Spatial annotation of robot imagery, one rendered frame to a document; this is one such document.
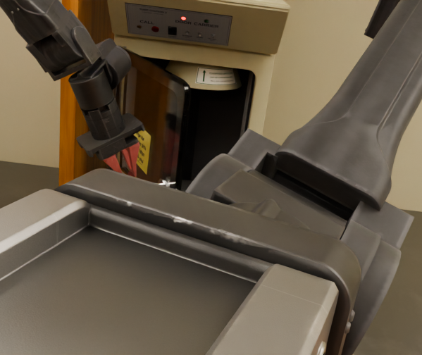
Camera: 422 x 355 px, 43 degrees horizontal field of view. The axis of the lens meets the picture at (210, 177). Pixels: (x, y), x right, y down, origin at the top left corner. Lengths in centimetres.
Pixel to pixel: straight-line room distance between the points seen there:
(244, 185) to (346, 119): 10
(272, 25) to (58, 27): 39
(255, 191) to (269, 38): 82
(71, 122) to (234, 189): 87
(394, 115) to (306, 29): 122
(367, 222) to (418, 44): 14
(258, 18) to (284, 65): 57
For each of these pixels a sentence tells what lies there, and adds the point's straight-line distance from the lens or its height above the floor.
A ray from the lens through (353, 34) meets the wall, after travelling 157.
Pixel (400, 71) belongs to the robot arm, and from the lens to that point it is 36.
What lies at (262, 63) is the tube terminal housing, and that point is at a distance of 111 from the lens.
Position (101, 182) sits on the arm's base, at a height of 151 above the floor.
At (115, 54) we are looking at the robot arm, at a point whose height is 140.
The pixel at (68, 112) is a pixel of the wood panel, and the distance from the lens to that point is 108.
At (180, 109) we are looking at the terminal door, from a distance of 85.
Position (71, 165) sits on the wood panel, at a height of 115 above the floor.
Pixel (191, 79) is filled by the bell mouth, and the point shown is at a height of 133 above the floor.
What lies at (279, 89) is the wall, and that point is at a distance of 157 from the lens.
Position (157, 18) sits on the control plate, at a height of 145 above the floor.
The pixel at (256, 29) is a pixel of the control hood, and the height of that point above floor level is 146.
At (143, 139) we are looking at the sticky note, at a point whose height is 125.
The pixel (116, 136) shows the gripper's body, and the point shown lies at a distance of 89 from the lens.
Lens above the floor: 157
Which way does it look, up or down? 22 degrees down
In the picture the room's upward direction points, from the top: 7 degrees clockwise
